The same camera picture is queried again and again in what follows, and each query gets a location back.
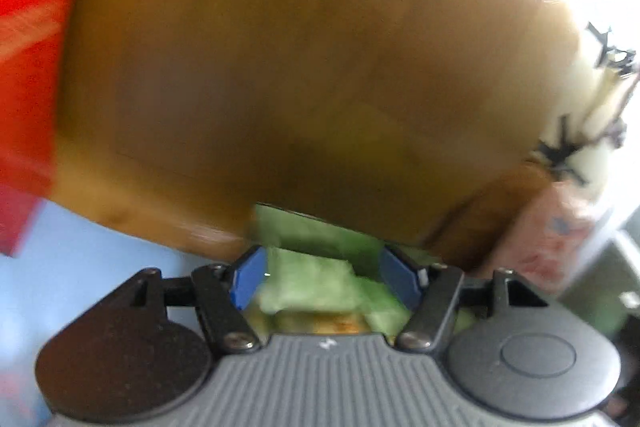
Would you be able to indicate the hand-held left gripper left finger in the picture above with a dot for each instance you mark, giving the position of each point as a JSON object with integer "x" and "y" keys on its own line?
{"x": 249, "y": 277}

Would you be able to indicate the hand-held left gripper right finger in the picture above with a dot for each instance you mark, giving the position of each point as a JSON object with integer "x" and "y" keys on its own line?
{"x": 400, "y": 279}

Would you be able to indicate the green snack packet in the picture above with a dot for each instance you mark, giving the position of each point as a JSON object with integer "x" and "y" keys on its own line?
{"x": 305, "y": 279}
{"x": 382, "y": 307}

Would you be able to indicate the pink snack bag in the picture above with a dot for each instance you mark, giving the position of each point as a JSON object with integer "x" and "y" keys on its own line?
{"x": 547, "y": 242}

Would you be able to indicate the light blue printed blanket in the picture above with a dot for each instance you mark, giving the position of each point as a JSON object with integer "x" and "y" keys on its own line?
{"x": 75, "y": 267}

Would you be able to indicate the black tape strips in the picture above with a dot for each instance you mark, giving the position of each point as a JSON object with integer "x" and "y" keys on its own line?
{"x": 562, "y": 152}

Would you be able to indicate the frosted glass sliding door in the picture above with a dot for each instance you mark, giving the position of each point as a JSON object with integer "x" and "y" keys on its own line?
{"x": 617, "y": 307}

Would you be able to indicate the red patterned box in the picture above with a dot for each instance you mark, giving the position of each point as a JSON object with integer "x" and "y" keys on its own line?
{"x": 27, "y": 82}

